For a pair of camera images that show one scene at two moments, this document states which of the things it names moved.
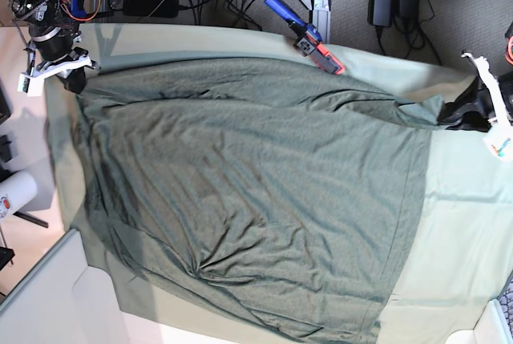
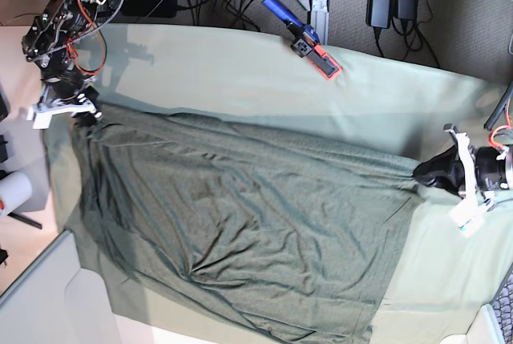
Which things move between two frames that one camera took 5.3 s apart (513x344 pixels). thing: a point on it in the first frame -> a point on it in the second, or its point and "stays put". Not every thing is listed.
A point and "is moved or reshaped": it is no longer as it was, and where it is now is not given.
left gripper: (486, 116) -> (490, 173)
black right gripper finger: (459, 115) -> (456, 182)
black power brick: (143, 6) stays put
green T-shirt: (260, 201) is moved or reshaped
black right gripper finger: (470, 95) -> (447, 161)
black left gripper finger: (75, 80) -> (85, 119)
